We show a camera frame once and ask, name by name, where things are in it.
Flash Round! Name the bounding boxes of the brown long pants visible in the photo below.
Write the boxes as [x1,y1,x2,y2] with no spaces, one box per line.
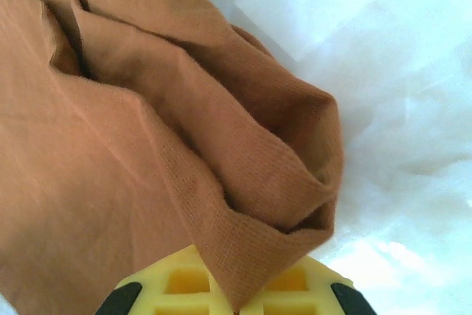
[0,0,347,311]

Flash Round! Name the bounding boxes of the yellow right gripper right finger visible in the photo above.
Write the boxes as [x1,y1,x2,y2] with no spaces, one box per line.
[238,255,372,315]

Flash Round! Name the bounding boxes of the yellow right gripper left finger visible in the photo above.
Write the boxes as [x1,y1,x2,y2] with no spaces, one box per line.
[96,243,239,315]

